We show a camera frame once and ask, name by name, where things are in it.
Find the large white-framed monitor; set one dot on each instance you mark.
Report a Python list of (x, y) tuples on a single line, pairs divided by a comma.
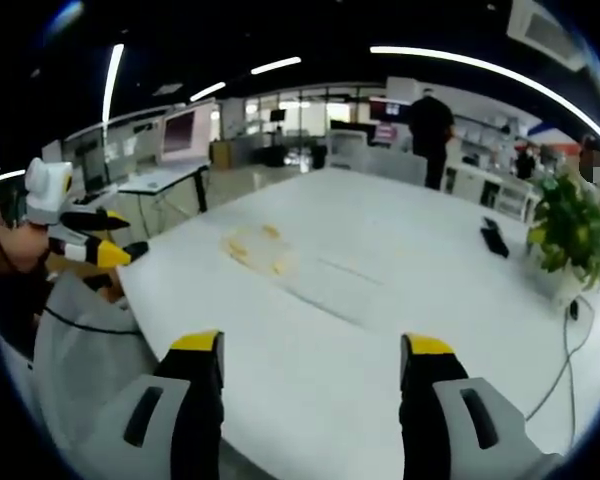
[(180, 132)]

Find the ceiling light strip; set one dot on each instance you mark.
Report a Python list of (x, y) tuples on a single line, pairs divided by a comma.
[(207, 91), (112, 82), (276, 65)]

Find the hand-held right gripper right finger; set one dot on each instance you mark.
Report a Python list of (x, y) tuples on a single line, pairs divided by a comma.
[(430, 400)]

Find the flat black device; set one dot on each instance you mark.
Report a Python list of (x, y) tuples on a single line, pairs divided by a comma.
[(495, 237)]

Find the wall-mounted screen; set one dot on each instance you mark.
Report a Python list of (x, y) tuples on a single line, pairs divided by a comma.
[(387, 108)]

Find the translucent plastic buckle part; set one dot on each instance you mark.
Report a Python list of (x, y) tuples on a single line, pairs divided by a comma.
[(277, 262)]

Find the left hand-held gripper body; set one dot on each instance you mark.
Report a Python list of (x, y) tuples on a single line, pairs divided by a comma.
[(45, 192)]

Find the clear plastic bag with snacks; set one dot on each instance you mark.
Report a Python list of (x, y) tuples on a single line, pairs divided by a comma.
[(247, 240)]

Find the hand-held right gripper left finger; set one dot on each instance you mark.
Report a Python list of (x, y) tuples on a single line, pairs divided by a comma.
[(192, 400)]

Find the ceiling air conditioner vent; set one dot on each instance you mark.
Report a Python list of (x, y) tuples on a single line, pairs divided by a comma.
[(545, 30)]

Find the white side desk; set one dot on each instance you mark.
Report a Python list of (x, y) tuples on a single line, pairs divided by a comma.
[(160, 182)]

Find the green potted plant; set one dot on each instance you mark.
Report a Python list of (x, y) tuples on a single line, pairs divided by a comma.
[(572, 235)]

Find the long curved ceiling light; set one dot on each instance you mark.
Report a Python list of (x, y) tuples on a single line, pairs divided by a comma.
[(505, 75)]

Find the person's light grey clothing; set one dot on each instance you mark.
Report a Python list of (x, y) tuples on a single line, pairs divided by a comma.
[(85, 360)]

